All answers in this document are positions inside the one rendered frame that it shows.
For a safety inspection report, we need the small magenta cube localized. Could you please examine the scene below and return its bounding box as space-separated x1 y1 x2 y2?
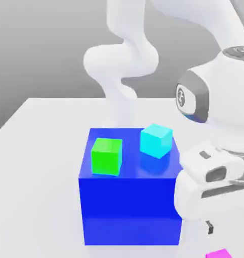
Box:
205 248 233 258

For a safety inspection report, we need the large blue box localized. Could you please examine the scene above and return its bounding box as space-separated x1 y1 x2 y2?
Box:
78 127 183 246

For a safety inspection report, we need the small cyan cube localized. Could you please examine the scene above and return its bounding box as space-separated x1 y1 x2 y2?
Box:
139 123 174 160

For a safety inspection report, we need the small green cube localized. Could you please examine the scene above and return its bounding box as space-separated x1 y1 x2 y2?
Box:
91 137 123 177

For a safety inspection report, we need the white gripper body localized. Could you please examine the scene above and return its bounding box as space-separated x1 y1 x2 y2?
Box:
173 169 244 222

